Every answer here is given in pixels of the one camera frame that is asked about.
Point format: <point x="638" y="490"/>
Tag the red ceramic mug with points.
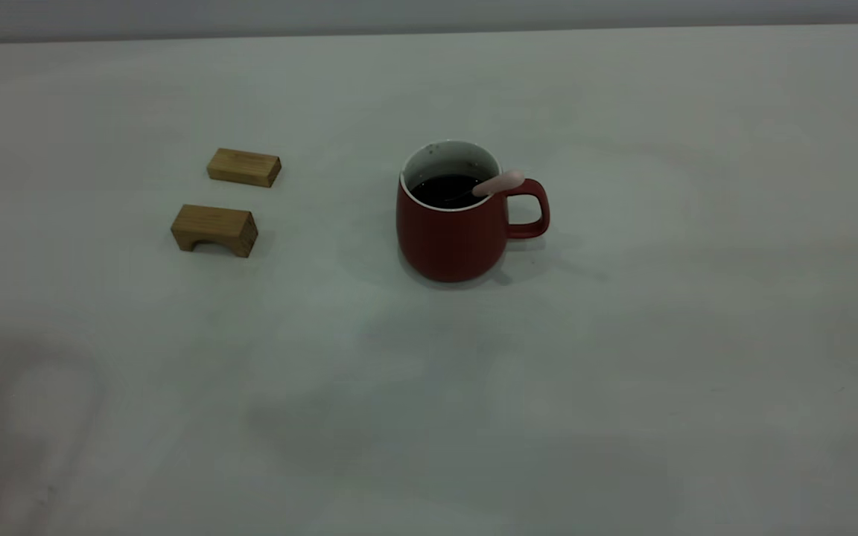
<point x="451" y="242"/>

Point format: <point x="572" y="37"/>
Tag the dark coffee liquid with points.
<point x="436" y="192"/>

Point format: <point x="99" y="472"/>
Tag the flat wooden block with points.
<point x="243" y="167"/>

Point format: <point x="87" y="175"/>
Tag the arched wooden block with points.
<point x="213" y="223"/>

